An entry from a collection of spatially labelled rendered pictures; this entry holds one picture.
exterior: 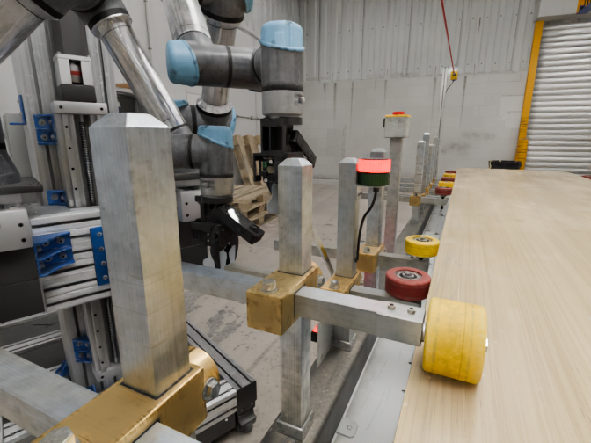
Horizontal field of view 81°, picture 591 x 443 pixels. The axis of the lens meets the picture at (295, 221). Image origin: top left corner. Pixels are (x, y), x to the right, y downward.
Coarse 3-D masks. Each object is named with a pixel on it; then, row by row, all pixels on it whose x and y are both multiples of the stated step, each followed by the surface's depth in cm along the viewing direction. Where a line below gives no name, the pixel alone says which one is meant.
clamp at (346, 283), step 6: (336, 276) 72; (342, 276) 72; (354, 276) 72; (360, 276) 74; (330, 282) 69; (342, 282) 69; (348, 282) 69; (354, 282) 70; (360, 282) 75; (324, 288) 66; (330, 288) 66; (342, 288) 66; (348, 288) 67
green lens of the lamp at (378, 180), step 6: (360, 174) 65; (366, 174) 64; (372, 174) 63; (378, 174) 63; (384, 174) 63; (360, 180) 65; (366, 180) 64; (372, 180) 64; (378, 180) 63; (384, 180) 64
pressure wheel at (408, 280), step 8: (392, 272) 64; (400, 272) 65; (408, 272) 63; (416, 272) 65; (424, 272) 64; (392, 280) 61; (400, 280) 61; (408, 280) 60; (416, 280) 60; (424, 280) 60; (392, 288) 62; (400, 288) 60; (408, 288) 60; (416, 288) 60; (424, 288) 60; (400, 296) 61; (408, 296) 60; (416, 296) 60; (424, 296) 61
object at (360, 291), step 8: (232, 264) 81; (240, 264) 81; (240, 272) 79; (248, 272) 78; (256, 272) 77; (264, 272) 76; (352, 288) 68; (360, 288) 68; (368, 288) 68; (360, 296) 67; (368, 296) 66; (376, 296) 65; (384, 296) 65; (392, 296) 65; (408, 304) 63; (416, 304) 62
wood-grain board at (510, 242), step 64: (512, 192) 160; (576, 192) 160; (448, 256) 75; (512, 256) 75; (576, 256) 75; (512, 320) 49; (576, 320) 49; (448, 384) 36; (512, 384) 36; (576, 384) 36
